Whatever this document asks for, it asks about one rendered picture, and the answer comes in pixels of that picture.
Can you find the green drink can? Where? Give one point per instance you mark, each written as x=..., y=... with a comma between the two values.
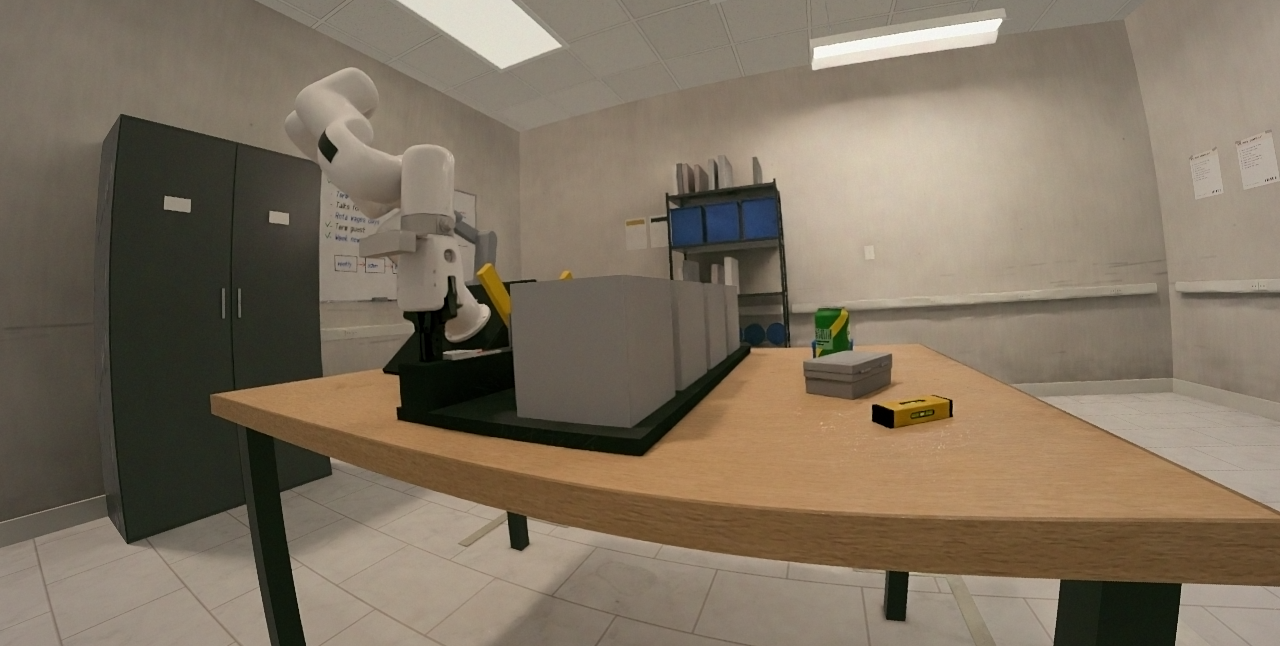
x=832, y=330

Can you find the yellow pocket level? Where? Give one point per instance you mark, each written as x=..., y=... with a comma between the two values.
x=912, y=411

